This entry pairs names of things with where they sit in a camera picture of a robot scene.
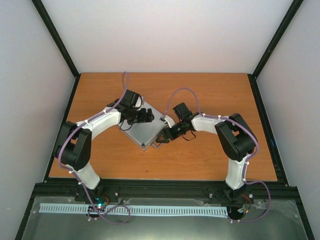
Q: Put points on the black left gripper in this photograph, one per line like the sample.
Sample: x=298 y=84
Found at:
x=149 y=117

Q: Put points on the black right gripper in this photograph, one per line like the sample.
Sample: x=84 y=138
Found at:
x=165 y=133

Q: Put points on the aluminium poker case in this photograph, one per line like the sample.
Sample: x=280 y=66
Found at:
x=144 y=134

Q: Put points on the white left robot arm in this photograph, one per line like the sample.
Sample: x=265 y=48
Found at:
x=74 y=142

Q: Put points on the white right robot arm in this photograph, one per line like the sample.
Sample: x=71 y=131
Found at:
x=236 y=138

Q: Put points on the green lit circuit board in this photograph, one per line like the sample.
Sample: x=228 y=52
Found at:
x=102 y=200

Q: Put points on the metal front plate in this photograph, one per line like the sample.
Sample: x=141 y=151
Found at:
x=279 y=220

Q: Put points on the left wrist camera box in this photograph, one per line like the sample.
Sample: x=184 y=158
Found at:
x=132 y=100

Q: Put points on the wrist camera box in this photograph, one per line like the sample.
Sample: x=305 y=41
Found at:
x=132 y=100
x=182 y=112

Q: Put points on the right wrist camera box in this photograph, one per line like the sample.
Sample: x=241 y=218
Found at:
x=182 y=112

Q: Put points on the white slotted cable duct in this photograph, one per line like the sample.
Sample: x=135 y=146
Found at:
x=135 y=210

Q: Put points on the left black side rail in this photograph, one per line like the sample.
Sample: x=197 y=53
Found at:
x=64 y=119

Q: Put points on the black side rail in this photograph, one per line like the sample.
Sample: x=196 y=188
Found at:
x=64 y=119
x=268 y=133

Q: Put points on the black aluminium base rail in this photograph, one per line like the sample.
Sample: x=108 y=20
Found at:
x=213 y=192

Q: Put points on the right black side rail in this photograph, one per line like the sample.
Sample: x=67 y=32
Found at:
x=268 y=133

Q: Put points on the left black frame post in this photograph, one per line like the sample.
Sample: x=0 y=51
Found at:
x=46 y=19

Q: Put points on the black frame post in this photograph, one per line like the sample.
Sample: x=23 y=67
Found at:
x=46 y=19
x=281 y=29

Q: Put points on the right black frame post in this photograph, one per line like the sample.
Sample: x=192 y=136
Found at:
x=281 y=29

